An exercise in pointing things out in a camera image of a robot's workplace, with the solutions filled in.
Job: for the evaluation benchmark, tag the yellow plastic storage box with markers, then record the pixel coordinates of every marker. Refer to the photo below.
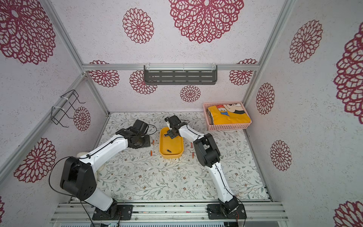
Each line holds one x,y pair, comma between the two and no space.
176,145

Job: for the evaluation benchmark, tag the pink plastic basket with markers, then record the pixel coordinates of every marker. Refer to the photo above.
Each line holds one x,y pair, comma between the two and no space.
223,127

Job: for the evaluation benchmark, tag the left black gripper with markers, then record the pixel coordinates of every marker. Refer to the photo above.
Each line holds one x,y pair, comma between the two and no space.
147,144

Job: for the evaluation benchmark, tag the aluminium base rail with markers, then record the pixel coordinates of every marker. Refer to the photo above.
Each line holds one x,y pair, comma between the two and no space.
171,212

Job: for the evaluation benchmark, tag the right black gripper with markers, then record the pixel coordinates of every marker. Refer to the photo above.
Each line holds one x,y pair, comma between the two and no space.
172,133

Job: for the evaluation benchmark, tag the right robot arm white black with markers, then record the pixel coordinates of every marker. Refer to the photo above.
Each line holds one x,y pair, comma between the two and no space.
208,155

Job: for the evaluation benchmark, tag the grey wall shelf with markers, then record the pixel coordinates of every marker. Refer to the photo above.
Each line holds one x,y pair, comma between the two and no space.
180,75

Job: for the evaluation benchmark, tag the black wire wall rack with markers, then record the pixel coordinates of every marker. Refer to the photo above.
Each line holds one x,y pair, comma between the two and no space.
59,112

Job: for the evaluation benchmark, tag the yellow cartoon folded shirt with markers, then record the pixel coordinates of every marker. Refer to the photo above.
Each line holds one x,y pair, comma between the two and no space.
228,114

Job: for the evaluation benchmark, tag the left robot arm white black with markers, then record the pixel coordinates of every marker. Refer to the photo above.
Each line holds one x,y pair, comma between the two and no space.
79,174

